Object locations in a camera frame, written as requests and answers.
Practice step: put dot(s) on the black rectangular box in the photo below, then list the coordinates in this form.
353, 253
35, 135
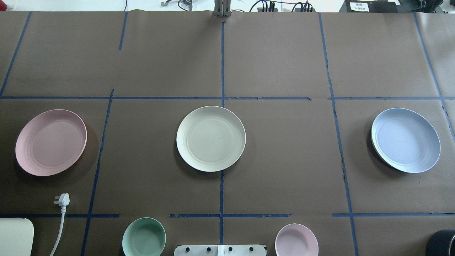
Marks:
368, 6

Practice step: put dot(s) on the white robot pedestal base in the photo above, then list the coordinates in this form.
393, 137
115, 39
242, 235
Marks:
221, 250

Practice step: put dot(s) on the cream white toaster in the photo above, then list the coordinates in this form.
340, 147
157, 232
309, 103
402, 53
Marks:
16, 237

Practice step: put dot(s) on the green bowl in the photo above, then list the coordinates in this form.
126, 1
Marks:
144, 237

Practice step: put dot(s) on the blue plate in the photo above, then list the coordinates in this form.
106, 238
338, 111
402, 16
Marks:
405, 140

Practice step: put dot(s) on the pink bowl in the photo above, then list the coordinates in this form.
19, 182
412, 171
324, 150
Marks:
296, 240

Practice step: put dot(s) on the aluminium frame post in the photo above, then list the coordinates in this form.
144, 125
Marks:
222, 8

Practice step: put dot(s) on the dark blue cooking pot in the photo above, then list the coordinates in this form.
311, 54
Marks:
441, 243

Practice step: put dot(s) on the pink plate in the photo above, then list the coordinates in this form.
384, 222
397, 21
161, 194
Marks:
51, 142

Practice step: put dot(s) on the cream white plate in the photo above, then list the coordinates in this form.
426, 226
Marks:
211, 139

